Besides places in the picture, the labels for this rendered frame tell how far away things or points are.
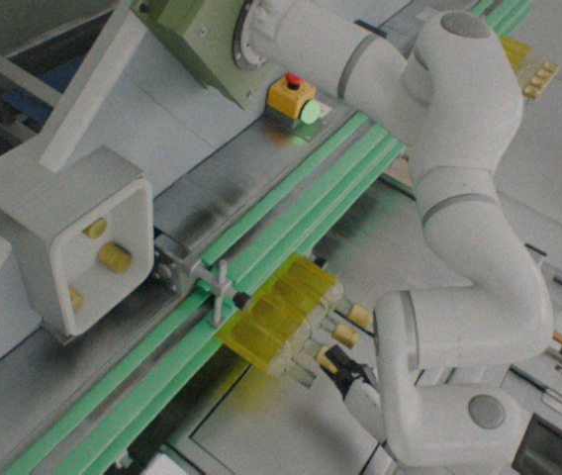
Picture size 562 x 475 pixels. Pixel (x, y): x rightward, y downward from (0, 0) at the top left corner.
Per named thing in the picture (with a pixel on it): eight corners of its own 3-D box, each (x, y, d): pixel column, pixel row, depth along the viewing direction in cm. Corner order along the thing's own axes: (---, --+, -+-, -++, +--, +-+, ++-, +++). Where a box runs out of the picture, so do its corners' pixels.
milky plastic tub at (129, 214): (32, 311, 90) (72, 342, 87) (2, 210, 73) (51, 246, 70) (116, 244, 100) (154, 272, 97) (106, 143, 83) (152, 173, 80)
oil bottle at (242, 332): (185, 317, 109) (278, 385, 103) (185, 300, 105) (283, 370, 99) (204, 298, 113) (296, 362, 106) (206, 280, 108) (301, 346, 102)
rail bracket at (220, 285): (178, 305, 102) (235, 346, 98) (181, 243, 90) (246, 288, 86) (190, 295, 104) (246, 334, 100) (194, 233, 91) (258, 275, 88)
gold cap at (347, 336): (328, 340, 109) (349, 354, 107) (332, 330, 106) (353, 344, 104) (338, 328, 111) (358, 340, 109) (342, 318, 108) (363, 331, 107)
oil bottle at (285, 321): (205, 298, 113) (296, 362, 106) (206, 280, 108) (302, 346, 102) (223, 279, 116) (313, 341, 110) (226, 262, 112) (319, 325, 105)
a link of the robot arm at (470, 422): (483, 347, 78) (369, 355, 80) (515, 266, 61) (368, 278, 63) (515, 479, 69) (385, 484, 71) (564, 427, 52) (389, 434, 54)
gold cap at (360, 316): (353, 303, 110) (374, 316, 108) (357, 301, 113) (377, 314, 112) (344, 319, 110) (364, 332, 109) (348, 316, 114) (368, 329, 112)
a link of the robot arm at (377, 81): (329, 117, 81) (431, 174, 77) (352, 32, 71) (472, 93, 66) (364, 86, 87) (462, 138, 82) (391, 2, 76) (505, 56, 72)
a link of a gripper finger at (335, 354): (362, 373, 101) (335, 344, 104) (367, 364, 99) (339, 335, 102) (349, 383, 100) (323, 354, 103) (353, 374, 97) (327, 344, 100)
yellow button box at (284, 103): (262, 114, 122) (292, 130, 119) (267, 83, 116) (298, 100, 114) (281, 99, 126) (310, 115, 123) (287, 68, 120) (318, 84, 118)
